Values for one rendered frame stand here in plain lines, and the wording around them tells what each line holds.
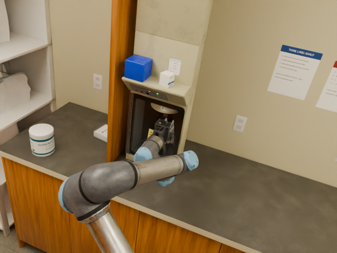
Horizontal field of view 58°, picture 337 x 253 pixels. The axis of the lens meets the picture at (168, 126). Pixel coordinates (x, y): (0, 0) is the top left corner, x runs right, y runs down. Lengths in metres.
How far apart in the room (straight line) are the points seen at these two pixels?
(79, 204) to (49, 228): 1.28
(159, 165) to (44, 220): 1.31
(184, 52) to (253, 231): 0.93
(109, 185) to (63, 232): 1.31
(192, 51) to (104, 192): 0.80
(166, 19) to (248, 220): 1.06
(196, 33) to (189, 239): 1.02
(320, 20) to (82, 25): 1.43
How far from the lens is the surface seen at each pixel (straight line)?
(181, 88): 1.45
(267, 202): 1.83
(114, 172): 0.91
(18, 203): 2.29
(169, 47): 1.47
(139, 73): 1.45
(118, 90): 1.61
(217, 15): 1.82
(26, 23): 2.51
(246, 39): 1.82
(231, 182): 1.86
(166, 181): 1.28
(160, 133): 1.32
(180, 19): 1.43
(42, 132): 1.85
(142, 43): 1.52
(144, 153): 1.21
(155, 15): 1.47
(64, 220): 2.09
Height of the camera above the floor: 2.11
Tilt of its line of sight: 32 degrees down
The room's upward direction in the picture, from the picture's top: 9 degrees clockwise
